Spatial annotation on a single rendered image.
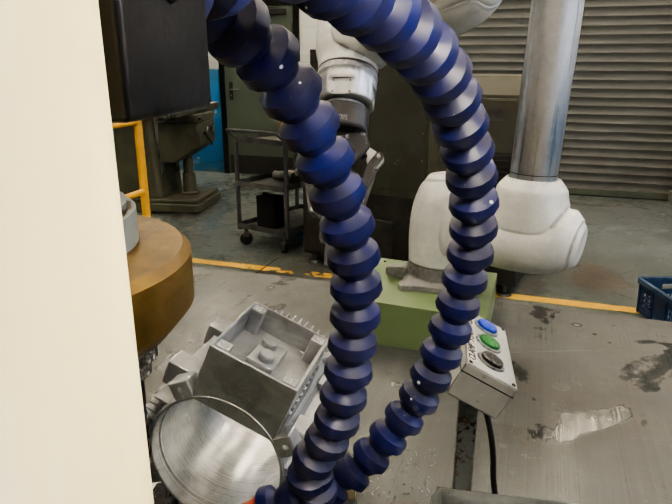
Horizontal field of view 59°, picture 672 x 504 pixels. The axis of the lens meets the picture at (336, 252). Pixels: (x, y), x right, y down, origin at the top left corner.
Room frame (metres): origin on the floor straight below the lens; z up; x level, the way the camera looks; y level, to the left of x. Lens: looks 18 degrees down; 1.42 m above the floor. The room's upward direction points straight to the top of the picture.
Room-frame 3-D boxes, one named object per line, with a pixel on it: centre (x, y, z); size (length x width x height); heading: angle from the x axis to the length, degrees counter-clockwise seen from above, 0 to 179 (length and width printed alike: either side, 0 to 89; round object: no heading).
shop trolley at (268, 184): (4.81, 0.38, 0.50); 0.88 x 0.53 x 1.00; 145
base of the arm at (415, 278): (1.40, -0.23, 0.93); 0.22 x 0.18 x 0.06; 78
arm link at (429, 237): (1.39, -0.27, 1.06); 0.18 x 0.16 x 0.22; 56
